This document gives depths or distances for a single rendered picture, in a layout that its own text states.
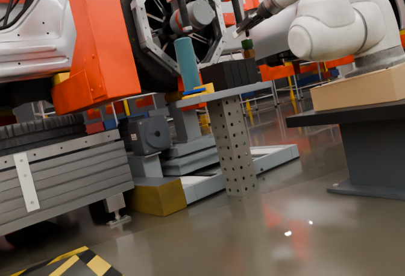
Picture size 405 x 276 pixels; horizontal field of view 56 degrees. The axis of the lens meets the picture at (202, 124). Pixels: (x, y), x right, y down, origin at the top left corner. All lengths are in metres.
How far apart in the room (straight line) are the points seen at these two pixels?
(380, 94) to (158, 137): 1.05
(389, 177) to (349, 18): 0.53
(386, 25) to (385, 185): 0.52
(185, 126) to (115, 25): 0.71
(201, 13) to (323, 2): 0.83
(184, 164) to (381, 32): 1.07
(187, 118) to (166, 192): 0.63
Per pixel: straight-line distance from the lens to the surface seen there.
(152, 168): 1.92
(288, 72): 6.18
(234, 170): 1.66
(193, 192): 1.68
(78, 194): 1.63
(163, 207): 1.60
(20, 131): 1.68
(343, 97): 1.35
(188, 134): 2.10
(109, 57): 1.65
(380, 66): 1.36
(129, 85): 1.66
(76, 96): 1.91
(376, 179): 1.42
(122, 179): 1.70
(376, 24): 1.36
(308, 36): 1.21
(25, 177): 1.56
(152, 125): 1.86
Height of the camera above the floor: 0.42
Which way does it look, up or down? 3 degrees down
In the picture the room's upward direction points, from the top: 13 degrees counter-clockwise
